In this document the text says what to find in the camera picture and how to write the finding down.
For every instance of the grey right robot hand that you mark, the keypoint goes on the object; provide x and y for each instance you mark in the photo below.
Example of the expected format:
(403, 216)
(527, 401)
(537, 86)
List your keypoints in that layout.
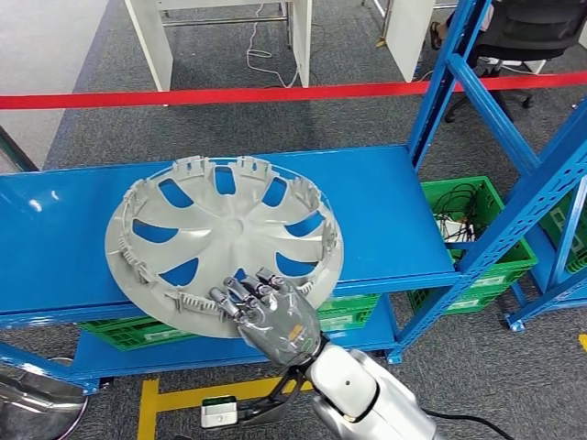
(284, 328)

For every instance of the grey plastic wheel cover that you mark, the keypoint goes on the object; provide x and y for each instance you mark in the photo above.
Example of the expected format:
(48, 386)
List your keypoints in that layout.
(220, 237)

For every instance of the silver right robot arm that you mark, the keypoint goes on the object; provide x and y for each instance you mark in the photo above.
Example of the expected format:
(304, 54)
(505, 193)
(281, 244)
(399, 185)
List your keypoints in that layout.
(348, 382)

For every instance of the blue metal shelf rack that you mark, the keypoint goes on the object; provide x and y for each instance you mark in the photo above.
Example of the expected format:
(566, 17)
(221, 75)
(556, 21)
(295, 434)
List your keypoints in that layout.
(568, 243)
(390, 212)

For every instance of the red barrier belt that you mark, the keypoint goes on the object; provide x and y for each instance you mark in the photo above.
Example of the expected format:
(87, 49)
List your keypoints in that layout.
(229, 95)

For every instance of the white desk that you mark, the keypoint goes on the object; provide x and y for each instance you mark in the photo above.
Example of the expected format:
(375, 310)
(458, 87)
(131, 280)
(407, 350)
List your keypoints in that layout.
(300, 36)

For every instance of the white desk panel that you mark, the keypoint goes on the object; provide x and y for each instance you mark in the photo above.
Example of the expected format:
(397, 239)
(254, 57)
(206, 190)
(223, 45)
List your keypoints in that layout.
(408, 36)

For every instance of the chrome barrier stanchion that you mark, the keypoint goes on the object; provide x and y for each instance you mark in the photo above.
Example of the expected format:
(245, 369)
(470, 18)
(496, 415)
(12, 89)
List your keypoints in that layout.
(27, 401)

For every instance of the person's foot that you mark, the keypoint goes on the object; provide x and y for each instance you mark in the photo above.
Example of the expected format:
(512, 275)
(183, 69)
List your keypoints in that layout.
(435, 35)

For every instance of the yellow floor tape square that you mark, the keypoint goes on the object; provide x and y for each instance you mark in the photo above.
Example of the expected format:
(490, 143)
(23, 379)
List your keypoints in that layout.
(583, 343)

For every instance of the black office chair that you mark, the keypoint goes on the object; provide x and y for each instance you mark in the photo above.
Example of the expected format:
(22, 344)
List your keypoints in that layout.
(527, 24)

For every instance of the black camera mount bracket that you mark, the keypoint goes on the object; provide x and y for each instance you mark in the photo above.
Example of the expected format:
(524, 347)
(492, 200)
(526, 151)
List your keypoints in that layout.
(275, 404)

